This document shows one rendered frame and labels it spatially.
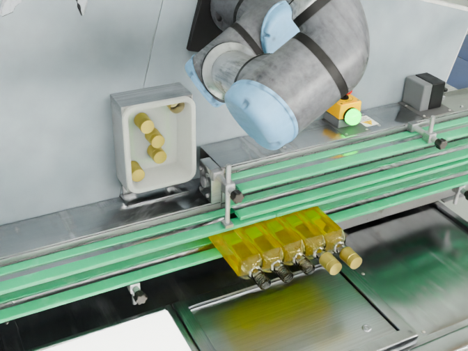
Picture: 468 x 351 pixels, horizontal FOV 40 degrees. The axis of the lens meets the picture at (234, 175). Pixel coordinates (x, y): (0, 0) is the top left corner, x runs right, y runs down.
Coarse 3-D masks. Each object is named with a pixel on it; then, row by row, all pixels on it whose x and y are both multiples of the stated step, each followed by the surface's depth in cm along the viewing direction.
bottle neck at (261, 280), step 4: (256, 268) 144; (252, 272) 144; (256, 272) 143; (260, 272) 143; (252, 276) 144; (256, 276) 142; (260, 276) 142; (264, 276) 142; (256, 280) 142; (260, 280) 141; (264, 280) 141; (268, 280) 141; (260, 284) 141; (264, 284) 143; (268, 284) 142; (260, 288) 141; (264, 288) 142
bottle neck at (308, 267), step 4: (296, 256) 149; (300, 256) 148; (304, 256) 148; (296, 260) 148; (300, 260) 147; (304, 260) 147; (308, 260) 147; (296, 264) 149; (300, 264) 147; (304, 264) 146; (308, 264) 146; (312, 264) 146; (300, 268) 147; (304, 268) 146; (308, 268) 148; (312, 268) 147; (304, 272) 146; (308, 272) 147; (312, 272) 147
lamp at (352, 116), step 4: (352, 108) 171; (348, 112) 171; (352, 112) 170; (356, 112) 170; (344, 116) 172; (348, 116) 170; (352, 116) 170; (356, 116) 170; (360, 116) 171; (344, 120) 173; (348, 120) 171; (352, 120) 171; (356, 120) 171; (352, 124) 172; (356, 124) 172
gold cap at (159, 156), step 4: (148, 148) 155; (152, 148) 154; (156, 148) 153; (160, 148) 153; (148, 152) 155; (152, 152) 153; (156, 152) 152; (160, 152) 152; (164, 152) 153; (152, 156) 153; (156, 156) 152; (160, 156) 153; (164, 156) 153; (156, 160) 153; (160, 160) 153; (164, 160) 154
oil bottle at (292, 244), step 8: (264, 224) 157; (272, 224) 156; (280, 224) 156; (272, 232) 154; (280, 232) 154; (288, 232) 154; (280, 240) 151; (288, 240) 151; (296, 240) 151; (288, 248) 149; (296, 248) 149; (304, 248) 150; (288, 256) 149; (288, 264) 150
